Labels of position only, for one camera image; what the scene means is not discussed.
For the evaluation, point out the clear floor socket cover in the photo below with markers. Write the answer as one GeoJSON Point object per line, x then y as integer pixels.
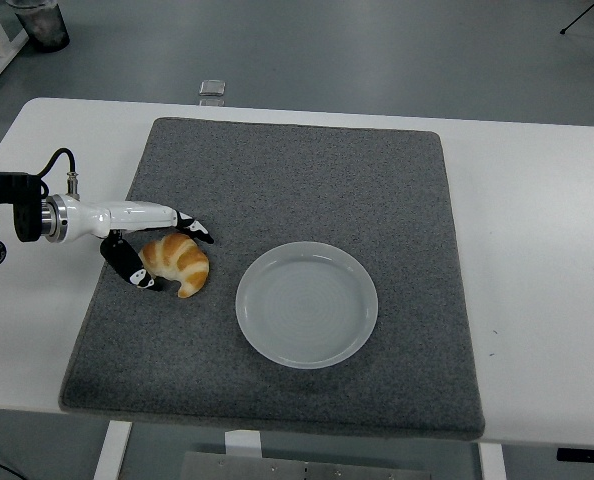
{"type": "Point", "coordinates": [212, 88]}
{"type": "Point", "coordinates": [211, 102]}

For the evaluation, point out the light grey round plate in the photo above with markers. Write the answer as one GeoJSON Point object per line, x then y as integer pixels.
{"type": "Point", "coordinates": [304, 310]}

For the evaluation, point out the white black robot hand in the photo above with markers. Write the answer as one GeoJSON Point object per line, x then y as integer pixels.
{"type": "Point", "coordinates": [122, 214]}

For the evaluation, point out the black waste bin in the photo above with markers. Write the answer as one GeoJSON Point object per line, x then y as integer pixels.
{"type": "Point", "coordinates": [44, 27]}

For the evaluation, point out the grey felt mat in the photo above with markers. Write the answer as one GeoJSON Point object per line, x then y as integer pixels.
{"type": "Point", "coordinates": [287, 190]}

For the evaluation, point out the black tripod leg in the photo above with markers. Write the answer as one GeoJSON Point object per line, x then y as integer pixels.
{"type": "Point", "coordinates": [579, 17]}

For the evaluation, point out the white table leg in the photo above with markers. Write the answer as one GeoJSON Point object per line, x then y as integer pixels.
{"type": "Point", "coordinates": [492, 462]}
{"type": "Point", "coordinates": [112, 452]}

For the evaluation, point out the black table control panel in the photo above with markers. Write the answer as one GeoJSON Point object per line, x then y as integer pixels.
{"type": "Point", "coordinates": [587, 455]}

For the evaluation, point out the golden croissant bread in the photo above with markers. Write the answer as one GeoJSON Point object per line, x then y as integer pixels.
{"type": "Point", "coordinates": [182, 262]}

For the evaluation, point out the white table bracket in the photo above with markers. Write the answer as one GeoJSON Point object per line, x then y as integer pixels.
{"type": "Point", "coordinates": [243, 444]}

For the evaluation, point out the grey metal plate with screws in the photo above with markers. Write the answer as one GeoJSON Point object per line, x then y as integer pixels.
{"type": "Point", "coordinates": [302, 467]}

